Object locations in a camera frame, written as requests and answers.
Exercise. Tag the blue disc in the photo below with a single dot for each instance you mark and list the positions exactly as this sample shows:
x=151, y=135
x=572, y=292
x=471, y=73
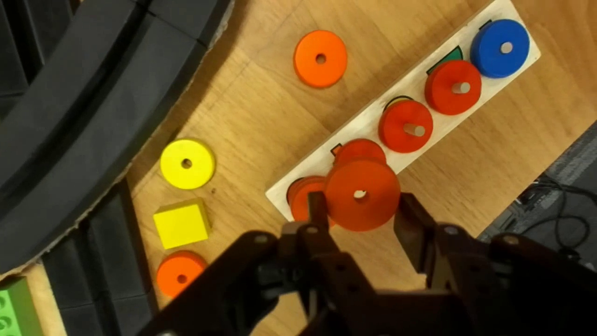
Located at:
x=501, y=47

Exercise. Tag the yellow disc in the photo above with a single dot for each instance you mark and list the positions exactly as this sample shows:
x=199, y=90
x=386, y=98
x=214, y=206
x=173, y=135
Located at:
x=188, y=163

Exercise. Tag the green lego brick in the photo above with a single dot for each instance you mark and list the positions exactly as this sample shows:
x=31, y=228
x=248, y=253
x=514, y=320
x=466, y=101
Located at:
x=16, y=310

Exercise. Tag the yellow square block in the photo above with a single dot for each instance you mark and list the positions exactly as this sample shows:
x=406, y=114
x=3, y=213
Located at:
x=180, y=225

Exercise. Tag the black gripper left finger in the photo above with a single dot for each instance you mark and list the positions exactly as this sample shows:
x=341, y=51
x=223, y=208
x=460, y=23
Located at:
x=249, y=292

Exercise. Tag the curved black track piece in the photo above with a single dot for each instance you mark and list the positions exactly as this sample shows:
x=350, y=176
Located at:
x=95, y=124

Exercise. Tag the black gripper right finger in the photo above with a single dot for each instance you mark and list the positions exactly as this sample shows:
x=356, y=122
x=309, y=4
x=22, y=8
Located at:
x=511, y=286

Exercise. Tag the orange disc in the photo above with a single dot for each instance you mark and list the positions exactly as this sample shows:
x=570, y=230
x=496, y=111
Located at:
x=363, y=195
x=180, y=273
x=320, y=58

